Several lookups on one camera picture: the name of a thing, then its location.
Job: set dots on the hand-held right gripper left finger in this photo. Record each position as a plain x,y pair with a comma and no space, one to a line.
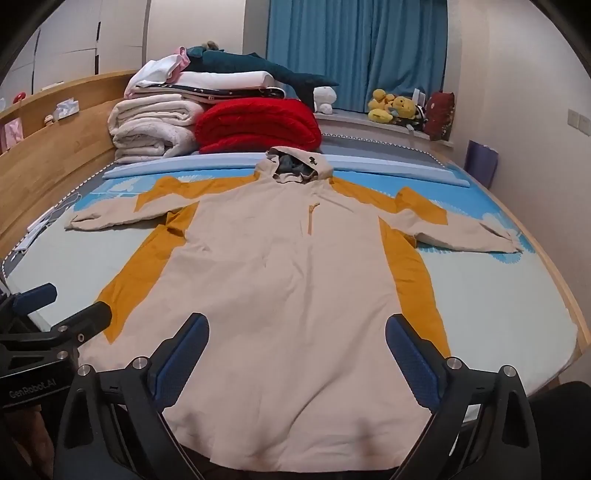
184,355

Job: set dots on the dark patterned folded sheet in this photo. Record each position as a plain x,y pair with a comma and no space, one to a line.
231,93

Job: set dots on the teal shark plush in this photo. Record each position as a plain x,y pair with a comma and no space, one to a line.
240,62

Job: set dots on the white folded pillow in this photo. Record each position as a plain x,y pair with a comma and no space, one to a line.
221,79

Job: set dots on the yellow round plush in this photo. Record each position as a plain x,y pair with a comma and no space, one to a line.
405,110

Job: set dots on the wooden headboard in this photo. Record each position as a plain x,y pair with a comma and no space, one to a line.
46,175

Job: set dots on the dark red cushion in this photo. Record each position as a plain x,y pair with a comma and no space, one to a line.
438,115

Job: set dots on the purple bag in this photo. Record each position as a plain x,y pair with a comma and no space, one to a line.
481,164

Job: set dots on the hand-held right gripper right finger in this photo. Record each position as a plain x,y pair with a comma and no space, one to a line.
415,364

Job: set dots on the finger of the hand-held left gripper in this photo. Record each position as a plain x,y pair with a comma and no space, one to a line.
87,318
37,295

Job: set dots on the white wardrobe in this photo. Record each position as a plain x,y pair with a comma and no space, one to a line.
69,37

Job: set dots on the white and pink garment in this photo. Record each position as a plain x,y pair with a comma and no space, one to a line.
154,69

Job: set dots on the person's left forearm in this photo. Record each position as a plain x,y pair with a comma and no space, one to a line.
23,443

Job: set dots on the red folded blanket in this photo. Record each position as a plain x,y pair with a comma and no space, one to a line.
258,122

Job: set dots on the light blue foam strip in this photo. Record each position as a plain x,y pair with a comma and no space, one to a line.
392,166

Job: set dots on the pink card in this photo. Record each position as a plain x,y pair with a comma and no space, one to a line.
10,134

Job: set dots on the white plush toy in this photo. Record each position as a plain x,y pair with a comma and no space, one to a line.
324,99

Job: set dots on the tissue pack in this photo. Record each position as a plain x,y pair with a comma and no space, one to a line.
67,110

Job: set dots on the person's dark pants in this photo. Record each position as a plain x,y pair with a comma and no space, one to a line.
563,429

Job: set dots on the yellow duck plush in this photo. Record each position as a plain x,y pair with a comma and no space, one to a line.
381,104

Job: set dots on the beige and orange hooded jacket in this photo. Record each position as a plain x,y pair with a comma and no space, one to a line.
286,277

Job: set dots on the cream fluffy folded blanket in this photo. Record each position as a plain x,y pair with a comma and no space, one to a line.
147,143
152,110

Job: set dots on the blue curtain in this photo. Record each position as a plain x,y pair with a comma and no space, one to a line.
360,50

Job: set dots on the grey mattress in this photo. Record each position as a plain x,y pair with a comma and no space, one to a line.
369,147

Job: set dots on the wall switch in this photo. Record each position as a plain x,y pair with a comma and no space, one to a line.
574,119

